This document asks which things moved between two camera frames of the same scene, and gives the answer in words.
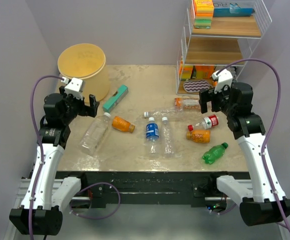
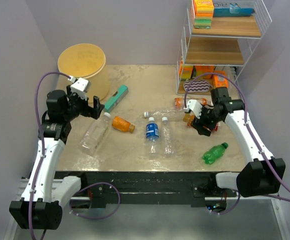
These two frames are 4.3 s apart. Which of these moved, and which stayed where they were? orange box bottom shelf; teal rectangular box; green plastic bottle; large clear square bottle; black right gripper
Moved: black right gripper
Stayed: orange box bottom shelf; green plastic bottle; large clear square bottle; teal rectangular box
